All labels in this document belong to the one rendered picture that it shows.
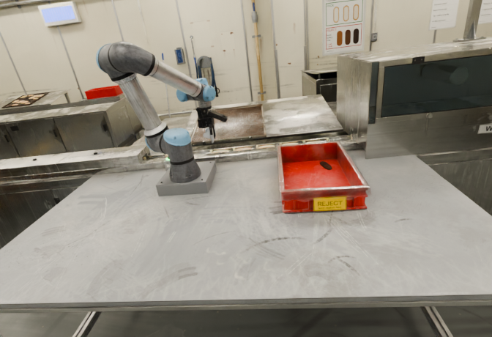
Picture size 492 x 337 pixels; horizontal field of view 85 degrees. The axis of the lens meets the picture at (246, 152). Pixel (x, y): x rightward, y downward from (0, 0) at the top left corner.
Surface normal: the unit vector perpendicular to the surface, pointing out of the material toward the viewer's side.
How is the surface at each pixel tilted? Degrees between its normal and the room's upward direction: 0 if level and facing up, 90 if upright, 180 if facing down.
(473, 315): 0
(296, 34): 90
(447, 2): 90
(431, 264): 0
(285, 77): 90
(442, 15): 90
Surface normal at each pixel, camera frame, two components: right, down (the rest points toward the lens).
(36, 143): -0.04, 0.39
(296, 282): -0.11, -0.92
